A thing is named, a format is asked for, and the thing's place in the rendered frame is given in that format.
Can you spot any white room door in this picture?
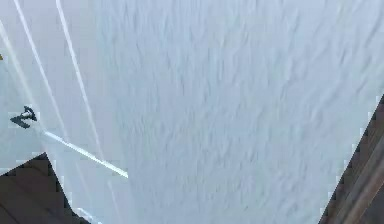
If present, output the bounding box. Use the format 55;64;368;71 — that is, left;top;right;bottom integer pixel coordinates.
0;20;47;176

